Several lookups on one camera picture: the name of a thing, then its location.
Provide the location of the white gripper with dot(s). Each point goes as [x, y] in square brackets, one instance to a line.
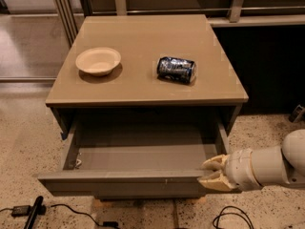
[238, 169]

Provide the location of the grey top drawer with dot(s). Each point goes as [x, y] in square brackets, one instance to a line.
[112, 159]

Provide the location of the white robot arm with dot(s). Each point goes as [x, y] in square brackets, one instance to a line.
[282, 165]

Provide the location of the grey drawer cabinet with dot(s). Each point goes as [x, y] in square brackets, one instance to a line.
[142, 40]

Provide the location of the crushed blue soda can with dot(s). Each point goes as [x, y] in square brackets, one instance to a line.
[177, 69]

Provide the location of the white paper bowl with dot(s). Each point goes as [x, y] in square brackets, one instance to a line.
[98, 61]

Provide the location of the black stick device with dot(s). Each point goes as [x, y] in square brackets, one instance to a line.
[38, 208]

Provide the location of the black power adapter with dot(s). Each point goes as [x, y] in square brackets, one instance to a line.
[20, 211]

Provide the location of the metal railing frame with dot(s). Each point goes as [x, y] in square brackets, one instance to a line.
[221, 13]

